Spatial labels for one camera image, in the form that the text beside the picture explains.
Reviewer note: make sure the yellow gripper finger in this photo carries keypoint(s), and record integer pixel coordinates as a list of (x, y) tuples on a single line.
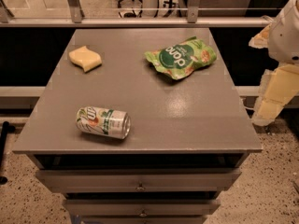
[(276, 90), (260, 41)]

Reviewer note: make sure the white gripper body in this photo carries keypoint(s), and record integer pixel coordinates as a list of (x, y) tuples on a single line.
[(285, 36)]

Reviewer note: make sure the green rice chip bag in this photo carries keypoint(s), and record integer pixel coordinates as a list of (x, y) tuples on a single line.
[(180, 60)]

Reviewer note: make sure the grey drawer cabinet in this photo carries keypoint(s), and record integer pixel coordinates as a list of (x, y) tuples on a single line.
[(196, 123)]

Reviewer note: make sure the top grey drawer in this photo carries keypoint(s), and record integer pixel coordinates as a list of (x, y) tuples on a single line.
[(140, 180)]

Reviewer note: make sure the grey drawer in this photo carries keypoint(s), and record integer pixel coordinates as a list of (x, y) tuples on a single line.
[(141, 208), (140, 180)]

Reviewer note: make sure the white green soda can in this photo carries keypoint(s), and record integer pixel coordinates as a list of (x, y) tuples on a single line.
[(104, 122)]

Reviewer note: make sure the yellow sponge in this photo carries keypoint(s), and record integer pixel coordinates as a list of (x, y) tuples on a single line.
[(85, 58)]

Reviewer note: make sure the middle grey drawer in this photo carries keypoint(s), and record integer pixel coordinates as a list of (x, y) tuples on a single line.
[(141, 208)]

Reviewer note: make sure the black pole stand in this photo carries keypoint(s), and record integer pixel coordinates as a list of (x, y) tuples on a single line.
[(5, 130)]

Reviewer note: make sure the metal railing frame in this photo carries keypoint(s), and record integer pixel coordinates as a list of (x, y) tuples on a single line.
[(105, 13)]

